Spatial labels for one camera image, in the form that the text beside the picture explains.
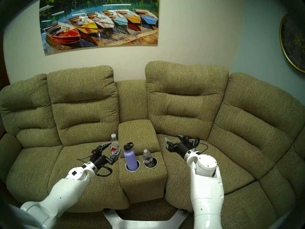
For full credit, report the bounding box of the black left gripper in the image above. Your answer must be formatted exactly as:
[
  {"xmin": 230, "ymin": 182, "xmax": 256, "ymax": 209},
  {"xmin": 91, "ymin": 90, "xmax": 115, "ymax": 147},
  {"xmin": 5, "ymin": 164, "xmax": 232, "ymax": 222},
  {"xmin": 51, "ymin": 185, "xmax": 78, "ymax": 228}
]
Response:
[{"xmin": 89, "ymin": 142, "xmax": 121, "ymax": 171}]

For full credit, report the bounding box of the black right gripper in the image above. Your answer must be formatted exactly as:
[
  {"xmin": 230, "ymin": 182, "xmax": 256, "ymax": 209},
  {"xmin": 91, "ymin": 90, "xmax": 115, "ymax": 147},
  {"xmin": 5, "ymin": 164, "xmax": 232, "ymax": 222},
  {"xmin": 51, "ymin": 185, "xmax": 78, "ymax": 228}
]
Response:
[{"xmin": 165, "ymin": 135, "xmax": 194, "ymax": 160}]

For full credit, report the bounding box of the purple metal flask bottle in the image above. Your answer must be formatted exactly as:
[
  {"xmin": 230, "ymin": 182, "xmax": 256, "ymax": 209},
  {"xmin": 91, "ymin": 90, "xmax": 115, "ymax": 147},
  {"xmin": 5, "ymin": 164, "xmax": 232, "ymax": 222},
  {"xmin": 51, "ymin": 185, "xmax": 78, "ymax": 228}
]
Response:
[{"xmin": 123, "ymin": 142, "xmax": 139, "ymax": 171}]

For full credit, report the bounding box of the clear Crystal Geyser water bottle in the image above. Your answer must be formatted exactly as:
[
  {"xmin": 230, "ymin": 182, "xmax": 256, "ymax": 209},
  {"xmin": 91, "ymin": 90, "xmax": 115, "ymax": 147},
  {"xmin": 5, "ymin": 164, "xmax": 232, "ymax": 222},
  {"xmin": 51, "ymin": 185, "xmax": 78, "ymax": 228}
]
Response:
[{"xmin": 142, "ymin": 149, "xmax": 155, "ymax": 167}]

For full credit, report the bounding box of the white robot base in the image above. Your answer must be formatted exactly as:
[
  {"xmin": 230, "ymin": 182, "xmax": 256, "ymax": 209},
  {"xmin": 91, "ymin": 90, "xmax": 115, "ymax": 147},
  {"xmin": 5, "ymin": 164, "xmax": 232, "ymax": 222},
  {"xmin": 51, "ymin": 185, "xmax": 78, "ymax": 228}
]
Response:
[{"xmin": 103, "ymin": 208, "xmax": 188, "ymax": 229}]

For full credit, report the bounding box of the clear bottle red white label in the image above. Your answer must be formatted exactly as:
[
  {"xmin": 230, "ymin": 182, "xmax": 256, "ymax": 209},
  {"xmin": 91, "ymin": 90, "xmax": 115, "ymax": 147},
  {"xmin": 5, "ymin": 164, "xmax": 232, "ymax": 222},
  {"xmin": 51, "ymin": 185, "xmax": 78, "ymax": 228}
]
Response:
[{"xmin": 110, "ymin": 134, "xmax": 119, "ymax": 156}]

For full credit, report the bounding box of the green fabric sofa console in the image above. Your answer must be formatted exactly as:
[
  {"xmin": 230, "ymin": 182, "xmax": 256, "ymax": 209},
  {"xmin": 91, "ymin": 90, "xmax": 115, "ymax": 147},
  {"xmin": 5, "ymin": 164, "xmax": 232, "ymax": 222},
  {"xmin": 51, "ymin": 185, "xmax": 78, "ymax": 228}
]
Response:
[{"xmin": 118, "ymin": 120, "xmax": 168, "ymax": 204}]

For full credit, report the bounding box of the green fabric sectional sofa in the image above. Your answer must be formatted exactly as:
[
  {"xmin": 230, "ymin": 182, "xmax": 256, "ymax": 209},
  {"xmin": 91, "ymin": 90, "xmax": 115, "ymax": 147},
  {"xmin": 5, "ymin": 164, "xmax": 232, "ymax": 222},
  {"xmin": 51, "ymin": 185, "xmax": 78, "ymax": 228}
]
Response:
[{"xmin": 0, "ymin": 61, "xmax": 305, "ymax": 229}]

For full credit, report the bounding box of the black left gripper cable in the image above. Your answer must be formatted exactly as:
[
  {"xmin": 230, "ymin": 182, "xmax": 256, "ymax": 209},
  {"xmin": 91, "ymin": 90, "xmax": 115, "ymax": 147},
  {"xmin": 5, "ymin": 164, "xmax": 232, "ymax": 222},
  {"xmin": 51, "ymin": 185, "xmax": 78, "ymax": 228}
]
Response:
[{"xmin": 76, "ymin": 157, "xmax": 113, "ymax": 177}]

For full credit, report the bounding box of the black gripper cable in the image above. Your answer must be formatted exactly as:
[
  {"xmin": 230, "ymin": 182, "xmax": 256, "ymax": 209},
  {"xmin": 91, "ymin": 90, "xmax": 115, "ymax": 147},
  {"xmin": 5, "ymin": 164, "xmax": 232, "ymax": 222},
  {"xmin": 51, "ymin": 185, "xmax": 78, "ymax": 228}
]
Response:
[
  {"xmin": 76, "ymin": 157, "xmax": 113, "ymax": 177},
  {"xmin": 191, "ymin": 137, "xmax": 208, "ymax": 154}
]

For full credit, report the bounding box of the metal cup holder ring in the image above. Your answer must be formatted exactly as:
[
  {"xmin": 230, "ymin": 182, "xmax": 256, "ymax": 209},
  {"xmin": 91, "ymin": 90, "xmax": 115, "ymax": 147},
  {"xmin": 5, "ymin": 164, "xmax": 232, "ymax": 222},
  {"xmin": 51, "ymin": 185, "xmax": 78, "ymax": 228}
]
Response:
[
  {"xmin": 125, "ymin": 159, "xmax": 141, "ymax": 172},
  {"xmin": 143, "ymin": 157, "xmax": 158, "ymax": 169}
]

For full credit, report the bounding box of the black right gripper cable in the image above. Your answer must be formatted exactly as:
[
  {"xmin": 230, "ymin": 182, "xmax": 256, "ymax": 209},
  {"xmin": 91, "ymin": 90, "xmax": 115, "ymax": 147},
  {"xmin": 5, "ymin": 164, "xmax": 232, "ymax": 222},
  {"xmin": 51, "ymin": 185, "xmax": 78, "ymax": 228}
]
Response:
[{"xmin": 191, "ymin": 137, "xmax": 208, "ymax": 154}]

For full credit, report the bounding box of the colourful boats wall picture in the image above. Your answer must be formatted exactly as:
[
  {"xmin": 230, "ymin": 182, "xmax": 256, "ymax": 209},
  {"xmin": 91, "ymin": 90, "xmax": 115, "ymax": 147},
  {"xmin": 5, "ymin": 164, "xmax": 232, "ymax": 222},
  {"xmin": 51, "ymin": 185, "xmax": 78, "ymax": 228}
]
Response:
[{"xmin": 39, "ymin": 0, "xmax": 160, "ymax": 55}]

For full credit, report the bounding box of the round dark gold-rimmed wall decor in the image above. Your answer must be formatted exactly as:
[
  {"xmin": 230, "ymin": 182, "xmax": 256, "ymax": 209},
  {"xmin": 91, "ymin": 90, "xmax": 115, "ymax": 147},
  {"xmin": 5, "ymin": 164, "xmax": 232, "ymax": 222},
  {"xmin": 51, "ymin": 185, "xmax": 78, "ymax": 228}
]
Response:
[{"xmin": 279, "ymin": 13, "xmax": 305, "ymax": 73}]

